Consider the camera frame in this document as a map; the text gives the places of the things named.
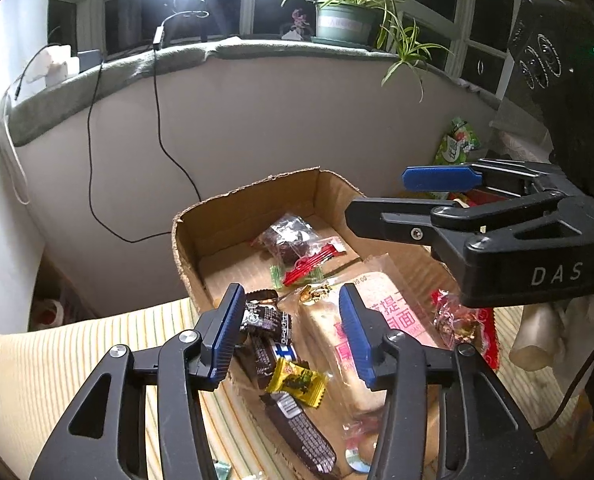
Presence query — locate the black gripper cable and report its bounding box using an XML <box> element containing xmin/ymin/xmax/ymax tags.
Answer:
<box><xmin>534</xmin><ymin>345</ymin><xmax>594</xmax><ymax>433</ymax></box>

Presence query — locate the dark chocolate bar blue label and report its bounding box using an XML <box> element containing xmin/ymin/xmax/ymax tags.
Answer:
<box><xmin>234</xmin><ymin>332</ymin><xmax>298</xmax><ymax>391</ymax></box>

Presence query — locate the flat red packet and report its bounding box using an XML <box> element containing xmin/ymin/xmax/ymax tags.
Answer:
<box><xmin>452</xmin><ymin>187</ymin><xmax>502</xmax><ymax>208</ymax></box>

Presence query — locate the beige cloth roll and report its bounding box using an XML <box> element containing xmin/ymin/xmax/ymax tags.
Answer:
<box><xmin>509</xmin><ymin>305</ymin><xmax>568</xmax><ymax>371</ymax></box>

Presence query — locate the white window frame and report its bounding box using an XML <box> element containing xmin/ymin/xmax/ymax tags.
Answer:
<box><xmin>49</xmin><ymin>0</ymin><xmax>522</xmax><ymax>101</ymax></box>

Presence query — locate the dark chocolate piece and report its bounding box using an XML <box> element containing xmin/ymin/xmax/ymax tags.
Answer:
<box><xmin>239</xmin><ymin>290</ymin><xmax>295</xmax><ymax>346</ymax></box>

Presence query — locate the long black cable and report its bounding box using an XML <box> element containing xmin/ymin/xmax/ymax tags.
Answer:
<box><xmin>87</xmin><ymin>42</ymin><xmax>202</xmax><ymax>243</ymax></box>

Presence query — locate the red sticks snack packet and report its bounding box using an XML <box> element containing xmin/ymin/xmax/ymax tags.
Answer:
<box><xmin>282</xmin><ymin>240</ymin><xmax>348</xmax><ymax>286</ymax></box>

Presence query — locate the round silver blue candy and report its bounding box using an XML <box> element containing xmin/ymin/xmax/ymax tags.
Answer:
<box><xmin>344</xmin><ymin>447</ymin><xmax>378</xmax><ymax>473</ymax></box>

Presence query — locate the white charger block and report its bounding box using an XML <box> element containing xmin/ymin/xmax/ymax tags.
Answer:
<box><xmin>32</xmin><ymin>44</ymin><xmax>80</xmax><ymax>81</ymax></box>

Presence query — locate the cardboard box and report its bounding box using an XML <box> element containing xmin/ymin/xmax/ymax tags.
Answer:
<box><xmin>171</xmin><ymin>166</ymin><xmax>465</xmax><ymax>480</ymax></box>

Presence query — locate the yellow striped cloth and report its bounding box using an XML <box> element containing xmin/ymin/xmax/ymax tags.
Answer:
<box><xmin>0</xmin><ymin>297</ymin><xmax>592</xmax><ymax>480</ymax></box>

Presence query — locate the small pink flower ornament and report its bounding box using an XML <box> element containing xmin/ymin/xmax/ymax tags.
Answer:
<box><xmin>282</xmin><ymin>8</ymin><xmax>312</xmax><ymax>41</ymax></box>

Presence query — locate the clear bagged bread pink label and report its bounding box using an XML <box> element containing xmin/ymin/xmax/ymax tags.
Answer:
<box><xmin>284</xmin><ymin>255</ymin><xmax>450</xmax><ymax>456</ymax></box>

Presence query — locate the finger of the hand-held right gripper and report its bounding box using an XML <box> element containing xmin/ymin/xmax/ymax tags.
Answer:
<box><xmin>345</xmin><ymin>189</ymin><xmax>580</xmax><ymax>261</ymax></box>
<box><xmin>402</xmin><ymin>159</ymin><xmax>565</xmax><ymax>196</ymax></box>

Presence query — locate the potted spider plant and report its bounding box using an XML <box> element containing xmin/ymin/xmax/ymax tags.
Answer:
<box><xmin>276</xmin><ymin>0</ymin><xmax>452</xmax><ymax>103</ymax></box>

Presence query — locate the yellow candy packet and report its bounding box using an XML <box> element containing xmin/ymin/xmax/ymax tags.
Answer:
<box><xmin>266</xmin><ymin>357</ymin><xmax>328</xmax><ymax>408</ymax></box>

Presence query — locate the red snack packet clear window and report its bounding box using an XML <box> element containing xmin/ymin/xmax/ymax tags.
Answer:
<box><xmin>431</xmin><ymin>289</ymin><xmax>500</xmax><ymax>371</ymax></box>

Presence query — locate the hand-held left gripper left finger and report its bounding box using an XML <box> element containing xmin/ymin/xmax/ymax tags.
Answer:
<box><xmin>29</xmin><ymin>282</ymin><xmax>246</xmax><ymax>480</ymax></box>

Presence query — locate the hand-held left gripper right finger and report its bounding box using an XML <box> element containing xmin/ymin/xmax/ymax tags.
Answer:
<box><xmin>338</xmin><ymin>282</ymin><xmax>550</xmax><ymax>480</ymax></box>

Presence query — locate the dark brown chocolate bar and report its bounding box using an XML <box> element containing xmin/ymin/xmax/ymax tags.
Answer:
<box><xmin>261</xmin><ymin>392</ymin><xmax>338</xmax><ymax>478</ymax></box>

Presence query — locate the dark foil snack packet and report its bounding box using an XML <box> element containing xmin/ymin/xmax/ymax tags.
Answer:
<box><xmin>252</xmin><ymin>213</ymin><xmax>320</xmax><ymax>266</ymax></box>

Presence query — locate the green snack bag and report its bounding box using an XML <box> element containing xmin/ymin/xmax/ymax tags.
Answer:
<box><xmin>434</xmin><ymin>117</ymin><xmax>482</xmax><ymax>166</ymax></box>

